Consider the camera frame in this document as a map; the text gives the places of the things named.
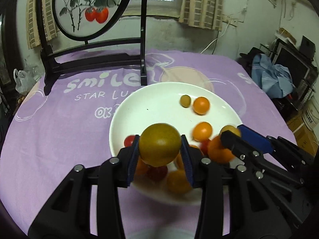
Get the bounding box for red flat fruit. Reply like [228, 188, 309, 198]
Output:
[146, 166, 168, 182]

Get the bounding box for orange round fruit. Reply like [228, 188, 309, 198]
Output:
[192, 122, 213, 142]

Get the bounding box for red cherry tomato on plate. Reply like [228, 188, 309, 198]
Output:
[124, 135, 135, 147]

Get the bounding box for black framed round screen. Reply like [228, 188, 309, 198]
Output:
[35, 0, 148, 95]

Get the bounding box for blue clothes pile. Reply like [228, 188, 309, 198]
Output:
[251, 54, 295, 99]

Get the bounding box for right checkered curtain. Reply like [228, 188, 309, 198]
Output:
[178, 0, 223, 31]

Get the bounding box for yellow-green citrus fruit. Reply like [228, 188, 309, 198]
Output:
[138, 123, 182, 167]

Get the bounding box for small orange kumquat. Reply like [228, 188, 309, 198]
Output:
[192, 97, 210, 115]

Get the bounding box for left checkered curtain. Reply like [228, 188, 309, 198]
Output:
[25, 0, 61, 50]

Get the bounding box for orange mandarin right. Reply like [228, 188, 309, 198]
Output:
[208, 135, 235, 164]

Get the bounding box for small pale yellow fruit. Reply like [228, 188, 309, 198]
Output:
[220, 125, 241, 137]

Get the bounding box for white plastic bag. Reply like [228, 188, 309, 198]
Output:
[14, 69, 37, 96]

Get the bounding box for orange-yellow persimmon fruit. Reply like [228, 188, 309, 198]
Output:
[174, 145, 204, 170]

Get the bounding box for purple printed tablecloth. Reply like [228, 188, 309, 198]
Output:
[1, 50, 295, 232]

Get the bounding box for orange mandarin on plate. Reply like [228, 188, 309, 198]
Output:
[135, 157, 149, 176]

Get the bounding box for white wall cable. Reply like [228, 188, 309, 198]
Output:
[200, 22, 231, 55]

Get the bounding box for red cherry tomato on cloth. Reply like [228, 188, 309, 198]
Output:
[199, 139, 211, 156]

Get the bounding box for orange mandarin left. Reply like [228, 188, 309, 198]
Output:
[166, 169, 192, 195]

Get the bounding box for white oval plate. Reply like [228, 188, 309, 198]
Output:
[109, 81, 244, 206]

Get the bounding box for cardboard box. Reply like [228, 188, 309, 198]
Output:
[287, 115, 318, 157]

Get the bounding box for checkered curtain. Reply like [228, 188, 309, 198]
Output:
[178, 0, 223, 31]
[25, 0, 61, 50]

